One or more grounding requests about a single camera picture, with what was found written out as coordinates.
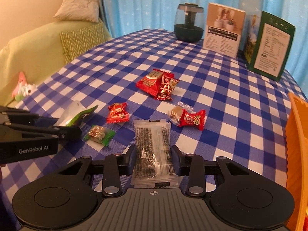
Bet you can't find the red twist-end candy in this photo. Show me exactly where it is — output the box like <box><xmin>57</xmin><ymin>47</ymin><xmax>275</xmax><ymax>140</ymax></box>
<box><xmin>179</xmin><ymin>109</ymin><xmax>207</xmax><ymax>131</ymax></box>

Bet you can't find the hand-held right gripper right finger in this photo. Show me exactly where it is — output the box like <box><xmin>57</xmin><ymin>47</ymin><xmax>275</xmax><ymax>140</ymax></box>
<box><xmin>170</xmin><ymin>145</ymin><xmax>251</xmax><ymax>197</ymax></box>

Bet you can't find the light green sofa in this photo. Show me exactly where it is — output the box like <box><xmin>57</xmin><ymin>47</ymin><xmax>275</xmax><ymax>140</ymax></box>
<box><xmin>0</xmin><ymin>20</ymin><xmax>113</xmax><ymax>106</ymax></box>

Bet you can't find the blue checked tablecloth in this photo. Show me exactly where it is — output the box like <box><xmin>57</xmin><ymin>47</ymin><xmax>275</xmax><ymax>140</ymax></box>
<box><xmin>0</xmin><ymin>28</ymin><xmax>308</xmax><ymax>231</ymax></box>

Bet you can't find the dark green glass humidifier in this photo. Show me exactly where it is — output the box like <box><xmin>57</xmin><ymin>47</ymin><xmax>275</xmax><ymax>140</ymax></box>
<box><xmin>174</xmin><ymin>3</ymin><xmax>205</xmax><ymax>42</ymax></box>

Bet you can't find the pink starfish toy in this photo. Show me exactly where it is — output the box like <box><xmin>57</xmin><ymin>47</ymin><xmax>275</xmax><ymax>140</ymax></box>
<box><xmin>12</xmin><ymin>71</ymin><xmax>28</xmax><ymax>101</ymax></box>

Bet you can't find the green zigzag pillow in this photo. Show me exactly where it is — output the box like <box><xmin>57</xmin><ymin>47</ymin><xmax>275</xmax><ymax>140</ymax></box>
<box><xmin>59</xmin><ymin>23</ymin><xmax>113</xmax><ymax>65</ymax></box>

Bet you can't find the blue star curtain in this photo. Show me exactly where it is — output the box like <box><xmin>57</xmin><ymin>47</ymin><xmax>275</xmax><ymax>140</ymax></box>
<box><xmin>99</xmin><ymin>0</ymin><xmax>308</xmax><ymax>85</ymax></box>

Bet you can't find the green candy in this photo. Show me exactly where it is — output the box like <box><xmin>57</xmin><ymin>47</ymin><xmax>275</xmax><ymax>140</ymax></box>
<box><xmin>84</xmin><ymin>125</ymin><xmax>116</xmax><ymax>147</ymax></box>

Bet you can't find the small white toy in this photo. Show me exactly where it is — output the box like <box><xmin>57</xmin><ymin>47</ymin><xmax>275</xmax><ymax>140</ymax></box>
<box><xmin>20</xmin><ymin>83</ymin><xmax>37</xmax><ymax>97</ymax></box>

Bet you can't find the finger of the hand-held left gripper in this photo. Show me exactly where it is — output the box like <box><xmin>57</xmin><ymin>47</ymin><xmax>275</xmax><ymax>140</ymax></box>
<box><xmin>36</xmin><ymin>116</ymin><xmax>61</xmax><ymax>126</ymax></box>
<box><xmin>52</xmin><ymin>125</ymin><xmax>82</xmax><ymax>141</ymax></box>

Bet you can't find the large red gold snack packet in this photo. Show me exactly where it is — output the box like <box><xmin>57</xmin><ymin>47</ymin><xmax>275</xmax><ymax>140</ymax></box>
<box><xmin>135</xmin><ymin>69</ymin><xmax>174</xmax><ymax>98</ymax></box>

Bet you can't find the white product box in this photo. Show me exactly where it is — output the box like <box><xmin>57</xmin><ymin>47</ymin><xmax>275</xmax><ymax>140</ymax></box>
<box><xmin>202</xmin><ymin>3</ymin><xmax>246</xmax><ymax>59</ymax></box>

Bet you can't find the small red candy packet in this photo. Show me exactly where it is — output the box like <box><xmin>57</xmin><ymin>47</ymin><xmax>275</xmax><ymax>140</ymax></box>
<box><xmin>106</xmin><ymin>102</ymin><xmax>130</xmax><ymax>124</ymax></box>

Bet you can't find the red patterned snack packet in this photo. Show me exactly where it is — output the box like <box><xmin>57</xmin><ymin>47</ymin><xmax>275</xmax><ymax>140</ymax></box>
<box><xmin>154</xmin><ymin>74</ymin><xmax>180</xmax><ymax>101</ymax></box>

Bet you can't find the green and clear snack packet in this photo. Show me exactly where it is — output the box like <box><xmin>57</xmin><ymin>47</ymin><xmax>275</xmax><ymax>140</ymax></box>
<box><xmin>53</xmin><ymin>100</ymin><xmax>100</xmax><ymax>127</ymax></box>

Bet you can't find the green carton box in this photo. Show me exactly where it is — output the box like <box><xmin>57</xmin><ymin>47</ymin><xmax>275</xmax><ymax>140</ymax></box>
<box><xmin>243</xmin><ymin>11</ymin><xmax>296</xmax><ymax>82</ymax></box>

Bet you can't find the orange plastic container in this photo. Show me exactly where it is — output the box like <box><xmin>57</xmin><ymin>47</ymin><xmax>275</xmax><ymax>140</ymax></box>
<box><xmin>285</xmin><ymin>92</ymin><xmax>308</xmax><ymax>231</ymax></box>

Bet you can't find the clear seaweed snack packet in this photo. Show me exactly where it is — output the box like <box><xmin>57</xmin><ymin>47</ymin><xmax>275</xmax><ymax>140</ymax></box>
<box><xmin>131</xmin><ymin>119</ymin><xmax>179</xmax><ymax>189</ymax></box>

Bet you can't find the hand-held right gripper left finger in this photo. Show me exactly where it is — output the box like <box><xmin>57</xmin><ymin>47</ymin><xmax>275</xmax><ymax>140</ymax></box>
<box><xmin>59</xmin><ymin>145</ymin><xmax>137</xmax><ymax>197</ymax></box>

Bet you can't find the clear brown candy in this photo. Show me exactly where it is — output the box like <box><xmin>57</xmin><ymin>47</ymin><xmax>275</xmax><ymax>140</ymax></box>
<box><xmin>168</xmin><ymin>101</ymin><xmax>194</xmax><ymax>127</ymax></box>

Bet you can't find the white pillow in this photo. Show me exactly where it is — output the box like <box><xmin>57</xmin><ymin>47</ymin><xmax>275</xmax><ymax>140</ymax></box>
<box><xmin>53</xmin><ymin>0</ymin><xmax>100</xmax><ymax>24</ymax></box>

